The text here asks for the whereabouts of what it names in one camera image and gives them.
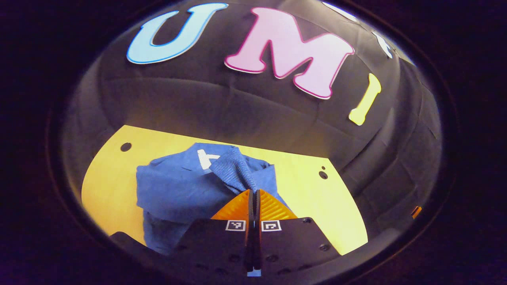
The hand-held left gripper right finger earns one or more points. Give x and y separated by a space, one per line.
293 245

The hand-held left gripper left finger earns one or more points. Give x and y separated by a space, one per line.
214 249

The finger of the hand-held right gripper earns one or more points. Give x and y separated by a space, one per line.
416 212

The blue jacket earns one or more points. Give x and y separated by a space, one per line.
178 190

